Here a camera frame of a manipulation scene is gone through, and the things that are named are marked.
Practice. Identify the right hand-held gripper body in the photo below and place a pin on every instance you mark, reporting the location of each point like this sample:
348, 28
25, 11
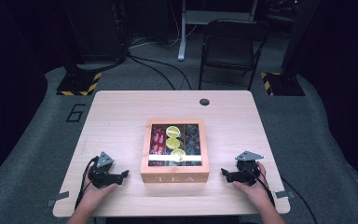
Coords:
247, 172

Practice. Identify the pile of dark tea bags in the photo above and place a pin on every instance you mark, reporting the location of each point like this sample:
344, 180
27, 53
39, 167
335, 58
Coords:
192, 140

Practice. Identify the grey metal table bracket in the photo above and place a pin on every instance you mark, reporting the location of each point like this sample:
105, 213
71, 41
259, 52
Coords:
284, 194
59, 197

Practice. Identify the black cabinet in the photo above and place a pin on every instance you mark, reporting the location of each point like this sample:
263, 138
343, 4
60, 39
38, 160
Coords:
96, 28

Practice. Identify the person's left hand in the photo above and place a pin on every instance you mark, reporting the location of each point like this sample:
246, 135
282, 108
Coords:
93, 197

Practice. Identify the person's right hand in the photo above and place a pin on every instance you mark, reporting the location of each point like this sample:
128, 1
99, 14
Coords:
258, 194

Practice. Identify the white desk frame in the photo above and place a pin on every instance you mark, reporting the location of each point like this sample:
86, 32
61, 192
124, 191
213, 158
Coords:
182, 37

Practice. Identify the pile of red sachets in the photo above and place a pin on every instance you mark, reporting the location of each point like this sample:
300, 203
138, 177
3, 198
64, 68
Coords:
157, 140

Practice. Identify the black folding chair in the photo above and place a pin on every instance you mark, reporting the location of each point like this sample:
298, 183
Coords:
230, 46

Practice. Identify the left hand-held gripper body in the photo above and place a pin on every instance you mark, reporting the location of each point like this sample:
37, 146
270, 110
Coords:
101, 174

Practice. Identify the wooden tea box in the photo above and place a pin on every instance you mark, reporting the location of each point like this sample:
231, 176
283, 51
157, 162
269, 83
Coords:
174, 175

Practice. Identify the black stand with striped base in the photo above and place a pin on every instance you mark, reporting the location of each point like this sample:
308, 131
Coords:
284, 82
79, 82

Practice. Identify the black table grommet hole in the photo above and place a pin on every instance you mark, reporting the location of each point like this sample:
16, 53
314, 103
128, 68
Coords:
204, 102

